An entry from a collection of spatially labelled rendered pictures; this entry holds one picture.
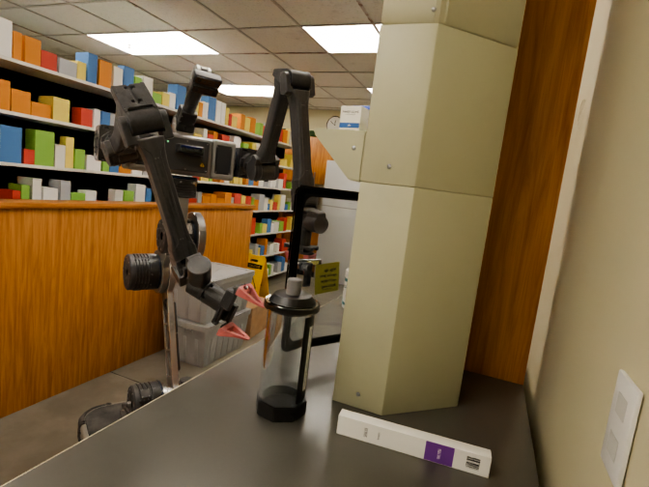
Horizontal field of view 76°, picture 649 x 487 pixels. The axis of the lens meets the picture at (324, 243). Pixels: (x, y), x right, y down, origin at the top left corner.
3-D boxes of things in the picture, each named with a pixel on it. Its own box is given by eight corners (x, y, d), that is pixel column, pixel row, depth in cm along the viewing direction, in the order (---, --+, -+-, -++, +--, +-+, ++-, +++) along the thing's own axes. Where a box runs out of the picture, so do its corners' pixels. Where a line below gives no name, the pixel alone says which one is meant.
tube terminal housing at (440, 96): (463, 376, 110) (514, 75, 100) (451, 439, 80) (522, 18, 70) (372, 352, 119) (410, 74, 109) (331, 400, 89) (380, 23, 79)
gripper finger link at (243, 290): (263, 302, 100) (231, 283, 102) (250, 327, 101) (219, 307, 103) (273, 297, 106) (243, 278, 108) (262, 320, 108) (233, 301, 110)
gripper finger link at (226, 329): (251, 327, 101) (220, 306, 103) (239, 351, 103) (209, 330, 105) (262, 319, 108) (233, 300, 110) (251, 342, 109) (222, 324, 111)
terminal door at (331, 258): (371, 336, 118) (390, 195, 112) (279, 353, 99) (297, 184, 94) (369, 335, 118) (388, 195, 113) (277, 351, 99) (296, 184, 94)
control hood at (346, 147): (395, 188, 113) (400, 151, 112) (359, 181, 83) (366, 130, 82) (355, 184, 117) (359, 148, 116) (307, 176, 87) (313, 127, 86)
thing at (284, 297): (324, 313, 82) (327, 281, 81) (294, 323, 74) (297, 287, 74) (289, 301, 87) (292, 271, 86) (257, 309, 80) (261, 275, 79)
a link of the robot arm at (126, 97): (150, 69, 97) (103, 74, 92) (171, 124, 98) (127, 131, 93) (132, 140, 136) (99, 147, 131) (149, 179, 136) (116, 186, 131)
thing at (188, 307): (253, 308, 346) (257, 270, 342) (207, 328, 291) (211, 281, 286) (211, 298, 362) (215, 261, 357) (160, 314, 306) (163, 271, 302)
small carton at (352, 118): (367, 138, 93) (371, 110, 92) (358, 134, 89) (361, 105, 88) (348, 137, 96) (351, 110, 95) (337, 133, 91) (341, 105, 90)
